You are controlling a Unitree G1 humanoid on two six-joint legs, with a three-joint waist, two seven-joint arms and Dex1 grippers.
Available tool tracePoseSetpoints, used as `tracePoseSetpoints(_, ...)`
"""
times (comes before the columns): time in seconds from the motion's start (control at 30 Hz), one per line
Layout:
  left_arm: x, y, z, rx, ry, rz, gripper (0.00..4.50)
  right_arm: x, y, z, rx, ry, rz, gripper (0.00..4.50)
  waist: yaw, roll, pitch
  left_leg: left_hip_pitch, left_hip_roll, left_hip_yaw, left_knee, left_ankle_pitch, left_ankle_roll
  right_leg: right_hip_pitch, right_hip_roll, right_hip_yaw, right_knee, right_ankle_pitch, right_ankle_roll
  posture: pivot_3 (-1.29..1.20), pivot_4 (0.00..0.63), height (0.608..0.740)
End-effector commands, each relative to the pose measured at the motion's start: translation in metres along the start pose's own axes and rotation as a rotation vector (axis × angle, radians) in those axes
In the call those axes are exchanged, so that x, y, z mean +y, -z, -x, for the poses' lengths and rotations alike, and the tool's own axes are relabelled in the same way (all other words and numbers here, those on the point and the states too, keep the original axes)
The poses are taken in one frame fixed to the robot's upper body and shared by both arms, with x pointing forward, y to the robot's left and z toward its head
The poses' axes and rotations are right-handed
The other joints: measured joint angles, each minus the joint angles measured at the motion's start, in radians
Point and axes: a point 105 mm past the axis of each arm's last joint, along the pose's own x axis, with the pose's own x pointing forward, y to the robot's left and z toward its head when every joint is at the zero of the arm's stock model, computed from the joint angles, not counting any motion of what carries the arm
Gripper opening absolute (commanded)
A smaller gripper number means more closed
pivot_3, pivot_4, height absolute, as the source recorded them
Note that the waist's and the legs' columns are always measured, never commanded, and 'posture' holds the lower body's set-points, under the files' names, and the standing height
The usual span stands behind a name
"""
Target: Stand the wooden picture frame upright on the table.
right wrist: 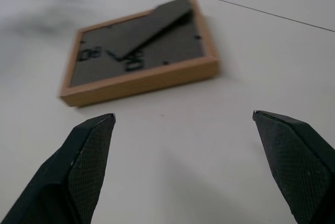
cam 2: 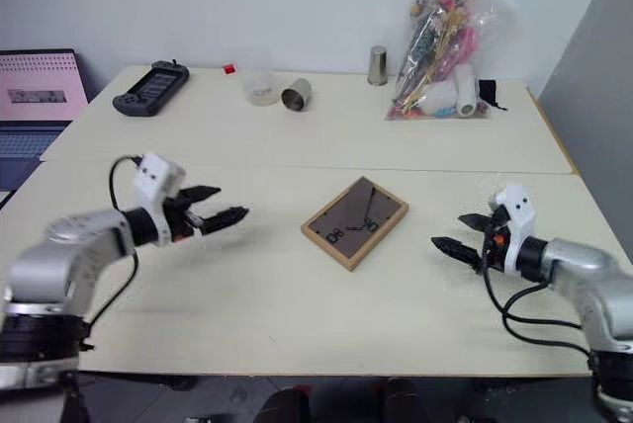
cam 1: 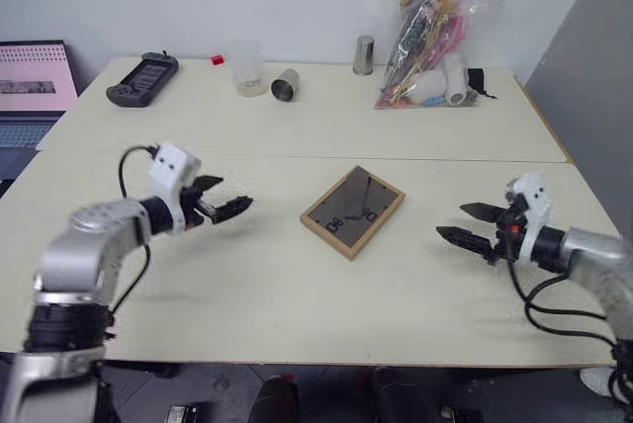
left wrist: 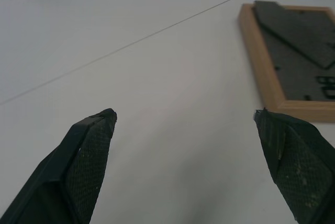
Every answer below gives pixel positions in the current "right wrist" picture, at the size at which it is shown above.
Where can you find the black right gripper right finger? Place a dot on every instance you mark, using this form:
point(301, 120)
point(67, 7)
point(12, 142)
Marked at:
point(295, 166)

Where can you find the wooden framed black board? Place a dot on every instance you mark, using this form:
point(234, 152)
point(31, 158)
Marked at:
point(136, 59)

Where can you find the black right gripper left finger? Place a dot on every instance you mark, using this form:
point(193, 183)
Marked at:
point(78, 171)

